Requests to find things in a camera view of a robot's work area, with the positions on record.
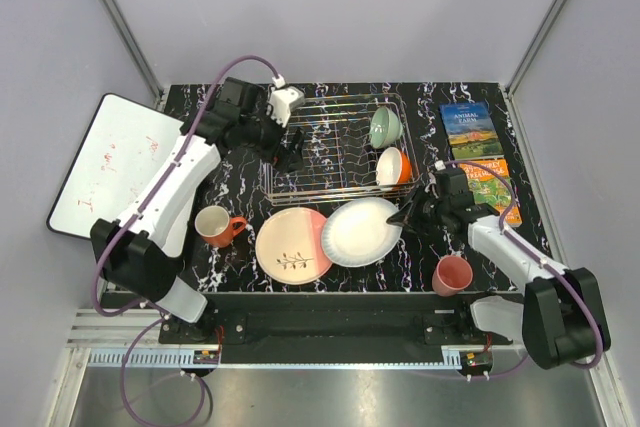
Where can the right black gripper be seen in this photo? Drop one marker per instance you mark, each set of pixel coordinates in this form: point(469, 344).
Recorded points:
point(408, 212)

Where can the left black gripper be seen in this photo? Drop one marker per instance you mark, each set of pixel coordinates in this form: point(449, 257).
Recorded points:
point(284, 159)

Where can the orange and white bowl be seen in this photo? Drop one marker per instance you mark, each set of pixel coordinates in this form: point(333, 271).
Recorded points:
point(393, 169)

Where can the white scalloped plate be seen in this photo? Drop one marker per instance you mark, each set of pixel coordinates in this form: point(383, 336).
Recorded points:
point(357, 233)

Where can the metal wire dish rack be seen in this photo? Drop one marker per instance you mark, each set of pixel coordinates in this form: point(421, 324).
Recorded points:
point(339, 163)

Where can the green ceramic bowl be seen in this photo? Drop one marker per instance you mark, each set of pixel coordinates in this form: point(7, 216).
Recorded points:
point(385, 128)

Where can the pink cream floral plate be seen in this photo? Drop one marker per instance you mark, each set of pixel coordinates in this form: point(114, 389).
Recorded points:
point(289, 249)

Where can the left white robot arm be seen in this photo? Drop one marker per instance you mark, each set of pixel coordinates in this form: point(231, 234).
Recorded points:
point(130, 250)

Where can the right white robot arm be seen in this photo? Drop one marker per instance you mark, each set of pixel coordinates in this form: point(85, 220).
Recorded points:
point(561, 319)

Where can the pink plastic cup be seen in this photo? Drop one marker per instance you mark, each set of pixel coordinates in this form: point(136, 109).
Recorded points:
point(453, 274)

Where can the orange Treehouse book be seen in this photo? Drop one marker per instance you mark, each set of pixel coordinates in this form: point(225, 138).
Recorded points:
point(485, 186)

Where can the orange mug white inside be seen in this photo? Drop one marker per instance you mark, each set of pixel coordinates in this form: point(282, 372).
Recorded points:
point(217, 227)

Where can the Animal Farm book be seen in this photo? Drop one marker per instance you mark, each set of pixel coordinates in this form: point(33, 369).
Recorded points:
point(470, 130)

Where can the white board with black rim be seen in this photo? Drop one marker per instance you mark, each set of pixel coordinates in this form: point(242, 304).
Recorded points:
point(122, 150)

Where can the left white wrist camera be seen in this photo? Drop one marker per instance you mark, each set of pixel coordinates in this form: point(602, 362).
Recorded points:
point(283, 100)

